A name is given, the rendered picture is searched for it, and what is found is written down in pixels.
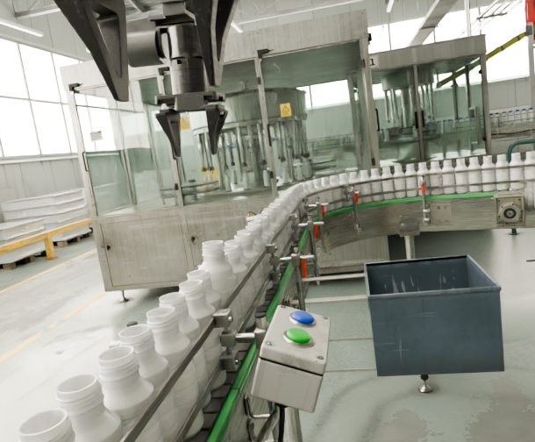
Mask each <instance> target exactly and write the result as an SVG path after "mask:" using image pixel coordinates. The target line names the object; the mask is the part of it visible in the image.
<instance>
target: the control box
mask: <svg viewBox="0 0 535 442"><path fill-rule="evenodd" d="M295 311H297V309H294V308H290V307H287V306H284V305H278V307H277V309H276V312H275V314H274V317H273V319H272V322H271V324H270V326H269V328H268V330H267V334H266V336H265V338H264V340H263V343H262V345H261V348H260V357H259V359H258V363H257V367H256V370H255V375H254V378H253V386H252V390H251V395H252V396H255V397H259V398H261V399H265V400H268V401H270V402H274V403H275V407H274V408H273V410H272V412H271V413H270V415H269V417H268V419H267V421H266V423H265V424H264V425H263V427H262V429H261V430H260V433H259V434H258V436H257V438H256V440H255V441H254V442H266V441H267V439H268V437H269V435H270V433H271V432H272V430H273V429H274V427H275V425H276V423H277V422H278V420H279V418H280V424H279V436H278V442H283V436H284V425H285V408H288V407H291V408H295V409H298V410H303V411H306V412H309V413H313V412H314V411H315V408H316V405H317V399H318V395H319V392H320V389H321V385H322V381H323V378H324V373H325V369H326V365H327V356H328V346H329V337H330V328H331V319H330V318H328V317H323V316H320V315H317V314H313V313H310V314H311V315H312V316H313V317H314V321H313V323H312V324H304V323H301V322H298V321H296V320H295V319H294V318H293V317H292V315H293V313H294V312H295ZM308 313H309V312H308ZM290 328H299V329H303V330H305V331H307V332H308V333H309V334H310V342H308V343H299V342H295V341H294V340H291V339H289V338H288V337H287V331H288V329H290Z"/></svg>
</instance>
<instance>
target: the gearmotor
mask: <svg viewBox="0 0 535 442"><path fill-rule="evenodd" d="M494 202H495V211H496V227H500V228H501V229H505V228H506V226H525V211H526V210H528V211H535V182H527V183H524V191H522V190H515V191H502V192H498V193H495V194H494ZM524 207H525V209H524ZM529 261H535V260H527V261H526V262H529Z"/></svg>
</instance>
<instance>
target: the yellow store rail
mask: <svg viewBox="0 0 535 442"><path fill-rule="evenodd" d="M88 224H91V220H90V218H87V219H84V220H82V221H79V222H75V223H73V224H70V225H65V226H62V227H59V228H56V229H53V230H51V231H47V232H42V233H40V234H37V235H34V236H31V237H28V238H25V239H21V240H18V241H15V242H11V243H9V244H6V245H3V246H0V253H5V252H8V251H10V250H13V249H16V248H19V247H21V246H26V245H29V244H31V243H34V242H36V241H40V240H42V239H43V240H44V244H45V248H46V255H47V259H46V260H54V259H57V258H59V257H58V256H55V252H54V244H53V241H52V236H54V235H57V234H60V233H63V232H67V231H70V230H73V229H75V228H78V227H81V226H84V225H88Z"/></svg>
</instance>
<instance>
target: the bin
mask: <svg viewBox="0 0 535 442"><path fill-rule="evenodd" d="M356 277H365V283H366V286H367V294H366V295H359V296H337V297H325V298H313V299H304V300H305V303H328V302H341V301H352V300H365V299H367V305H368V308H369V311H370V320H371V328H372V335H373V337H366V338H350V339H329V342H331V341H346V340H362V339H372V340H373V343H374V357H375V365H376V367H374V368H354V369H334V370H325V373H337V372H357V371H376V372H377V376H398V375H419V374H460V373H482V372H503V371H505V370H504V355H503V328H502V312H501V298H500V291H501V290H502V288H501V286H500V285H499V284H498V283H497V282H496V281H495V280H494V279H493V278H492V277H491V276H490V275H489V274H488V273H487V272H486V271H485V270H484V269H483V268H482V267H481V266H480V265H479V264H478V263H477V262H476V261H475V260H474V259H473V258H472V257H471V256H470V255H469V254H462V255H452V256H441V257H431V258H421V259H411V260H392V261H381V262H371V263H364V274H343V275H332V276H321V277H311V278H302V280H303V282H313V281H323V280H335V279H345V278H356Z"/></svg>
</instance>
